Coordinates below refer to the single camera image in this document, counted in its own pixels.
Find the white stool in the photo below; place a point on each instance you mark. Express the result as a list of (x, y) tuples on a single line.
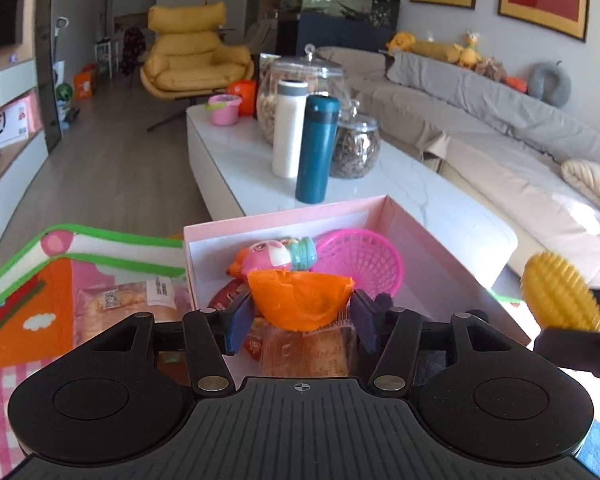
[(107, 57)]

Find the orange toy bowl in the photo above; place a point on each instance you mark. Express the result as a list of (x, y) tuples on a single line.
[(300, 300)]

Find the white bottle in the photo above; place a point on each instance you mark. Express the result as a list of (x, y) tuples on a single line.
[(289, 130)]

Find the yellow duck plush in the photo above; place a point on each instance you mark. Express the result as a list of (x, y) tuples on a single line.
[(467, 50)]

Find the orange plush toy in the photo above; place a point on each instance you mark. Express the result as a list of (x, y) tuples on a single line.
[(516, 84)]

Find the pink cardboard box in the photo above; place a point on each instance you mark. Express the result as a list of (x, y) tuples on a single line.
[(430, 270)]

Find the large glass jar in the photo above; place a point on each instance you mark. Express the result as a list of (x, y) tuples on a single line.
[(267, 105)]

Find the white SF parcel box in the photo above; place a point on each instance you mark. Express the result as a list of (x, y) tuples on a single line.
[(15, 120)]

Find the white coffee table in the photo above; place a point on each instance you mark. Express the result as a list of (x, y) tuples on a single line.
[(240, 180)]

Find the yellow armchair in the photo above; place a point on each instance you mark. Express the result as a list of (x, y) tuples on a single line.
[(190, 62)]

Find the cream cushion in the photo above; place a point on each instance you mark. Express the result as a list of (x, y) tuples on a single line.
[(592, 185)]

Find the glass fish tank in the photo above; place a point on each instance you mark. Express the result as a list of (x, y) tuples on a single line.
[(350, 2)]

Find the yellow toy corn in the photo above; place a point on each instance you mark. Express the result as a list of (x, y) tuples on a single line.
[(560, 290)]

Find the red snack packet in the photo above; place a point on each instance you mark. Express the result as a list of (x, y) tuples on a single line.
[(230, 300)]

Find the grey neck pillow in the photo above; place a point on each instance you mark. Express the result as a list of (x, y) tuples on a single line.
[(550, 82)]

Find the teal bottle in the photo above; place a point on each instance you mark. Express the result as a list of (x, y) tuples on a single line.
[(316, 152)]

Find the small glass jar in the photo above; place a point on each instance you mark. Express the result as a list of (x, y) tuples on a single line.
[(357, 150)]

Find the white television cabinet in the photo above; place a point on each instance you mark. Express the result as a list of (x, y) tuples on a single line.
[(5, 160)]

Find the orange carton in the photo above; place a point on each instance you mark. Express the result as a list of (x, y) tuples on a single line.
[(86, 82)]

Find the orange bucket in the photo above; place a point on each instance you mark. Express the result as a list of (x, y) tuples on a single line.
[(245, 95)]

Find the pink toy figure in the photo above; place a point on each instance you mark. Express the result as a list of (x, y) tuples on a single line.
[(270, 257)]

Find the bread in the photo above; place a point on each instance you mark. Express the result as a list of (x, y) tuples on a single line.
[(310, 352), (130, 300)]

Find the white stick vacuum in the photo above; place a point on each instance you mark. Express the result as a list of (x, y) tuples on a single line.
[(61, 27)]

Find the dark floral cloth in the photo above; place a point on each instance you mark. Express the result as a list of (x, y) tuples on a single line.
[(132, 50)]

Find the yellow plush toy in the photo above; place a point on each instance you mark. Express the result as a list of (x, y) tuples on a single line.
[(401, 41)]

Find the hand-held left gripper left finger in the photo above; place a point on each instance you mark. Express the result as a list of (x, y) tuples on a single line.
[(239, 322)]

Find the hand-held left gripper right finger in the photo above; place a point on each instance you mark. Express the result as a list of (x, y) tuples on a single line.
[(364, 321)]

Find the beige sofa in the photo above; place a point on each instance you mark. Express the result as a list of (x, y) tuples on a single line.
[(505, 175)]

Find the watermelon ball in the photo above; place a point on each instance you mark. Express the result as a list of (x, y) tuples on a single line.
[(65, 93)]

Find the pink plastic basket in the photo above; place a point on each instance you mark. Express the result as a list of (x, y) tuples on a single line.
[(365, 257)]

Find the colourful play mat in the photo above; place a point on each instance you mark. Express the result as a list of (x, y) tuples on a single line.
[(40, 300)]

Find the pink toy bucket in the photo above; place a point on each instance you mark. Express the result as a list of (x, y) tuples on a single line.
[(224, 111)]

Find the brown plush toy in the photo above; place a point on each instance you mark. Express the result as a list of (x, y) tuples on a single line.
[(494, 70)]

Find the long yellow pillow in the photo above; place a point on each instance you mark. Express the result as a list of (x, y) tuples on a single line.
[(435, 51)]

